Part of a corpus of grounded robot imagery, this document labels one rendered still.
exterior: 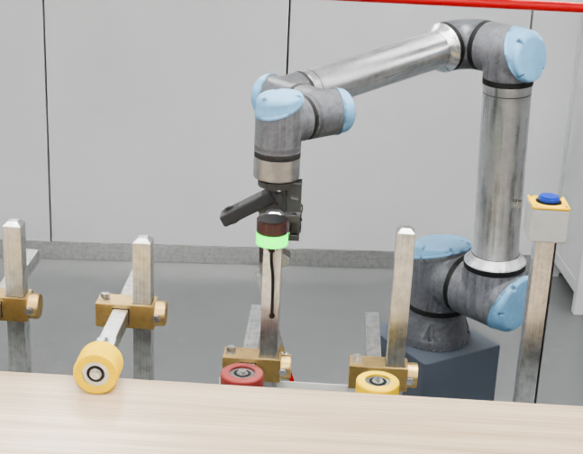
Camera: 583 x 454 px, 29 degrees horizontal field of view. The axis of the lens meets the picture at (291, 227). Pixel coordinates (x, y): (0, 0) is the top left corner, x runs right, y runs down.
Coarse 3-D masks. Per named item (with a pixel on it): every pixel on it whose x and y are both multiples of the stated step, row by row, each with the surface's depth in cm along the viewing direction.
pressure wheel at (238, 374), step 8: (224, 368) 209; (232, 368) 210; (240, 368) 209; (248, 368) 210; (256, 368) 210; (224, 376) 207; (232, 376) 207; (240, 376) 208; (248, 376) 208; (256, 376) 207; (224, 384) 206; (232, 384) 205; (240, 384) 205; (248, 384) 205; (256, 384) 206
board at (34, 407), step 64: (0, 384) 202; (64, 384) 203; (128, 384) 204; (192, 384) 205; (0, 448) 182; (64, 448) 182; (128, 448) 183; (192, 448) 184; (256, 448) 185; (320, 448) 186; (384, 448) 187; (448, 448) 187; (512, 448) 188; (576, 448) 189
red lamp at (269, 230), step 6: (258, 222) 208; (288, 222) 209; (258, 228) 208; (264, 228) 207; (270, 228) 207; (276, 228) 207; (282, 228) 207; (264, 234) 207; (270, 234) 207; (276, 234) 207; (282, 234) 208
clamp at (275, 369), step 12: (240, 348) 226; (252, 348) 226; (228, 360) 222; (240, 360) 222; (252, 360) 222; (264, 360) 222; (276, 360) 222; (288, 360) 223; (264, 372) 223; (276, 372) 222; (288, 372) 222
